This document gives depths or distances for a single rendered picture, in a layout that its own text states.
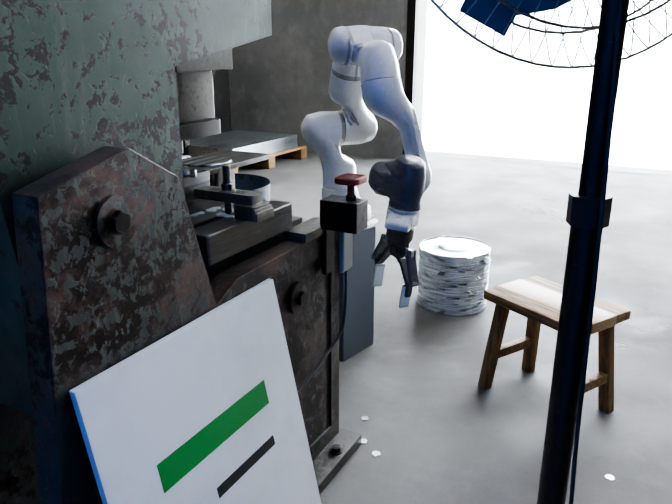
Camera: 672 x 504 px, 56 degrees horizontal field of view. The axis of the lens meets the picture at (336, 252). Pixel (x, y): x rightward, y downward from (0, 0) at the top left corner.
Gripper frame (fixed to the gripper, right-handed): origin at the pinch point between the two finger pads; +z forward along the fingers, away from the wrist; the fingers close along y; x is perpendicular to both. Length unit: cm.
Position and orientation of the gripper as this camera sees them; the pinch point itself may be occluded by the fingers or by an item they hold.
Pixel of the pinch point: (390, 292)
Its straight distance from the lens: 178.9
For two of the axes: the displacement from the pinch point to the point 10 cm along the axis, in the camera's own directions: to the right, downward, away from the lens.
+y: -4.8, -3.8, 7.9
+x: -8.7, 0.9, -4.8
